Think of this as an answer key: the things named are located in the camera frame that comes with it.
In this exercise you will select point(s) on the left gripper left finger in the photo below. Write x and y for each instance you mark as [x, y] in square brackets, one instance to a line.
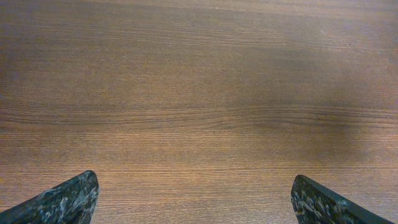
[70, 202]

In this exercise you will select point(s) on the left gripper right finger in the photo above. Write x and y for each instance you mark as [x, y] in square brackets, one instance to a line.
[314, 203]

